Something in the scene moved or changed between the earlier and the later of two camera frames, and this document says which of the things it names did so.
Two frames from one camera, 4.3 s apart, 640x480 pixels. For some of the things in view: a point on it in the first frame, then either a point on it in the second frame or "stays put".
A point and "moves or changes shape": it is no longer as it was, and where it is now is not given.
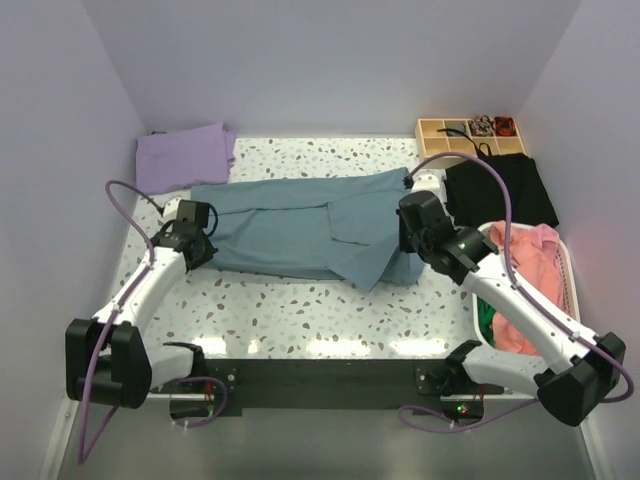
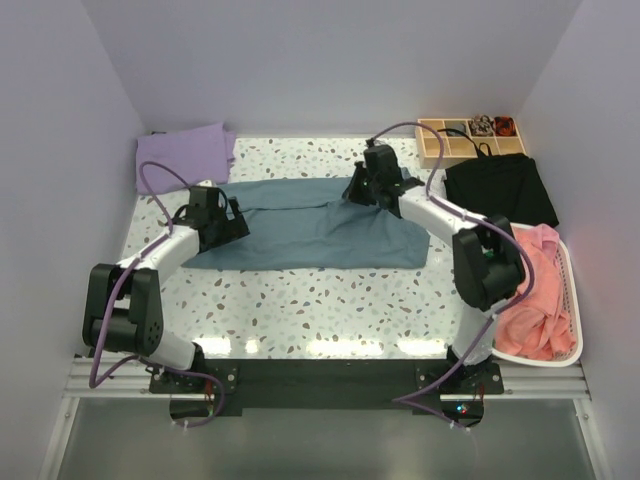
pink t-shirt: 535,256 stays put
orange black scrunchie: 504,126 stays put
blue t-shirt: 321,228 moves or changes shape
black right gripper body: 409,242 → 363,188
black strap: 478,150 stays put
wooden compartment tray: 430,142 stays put
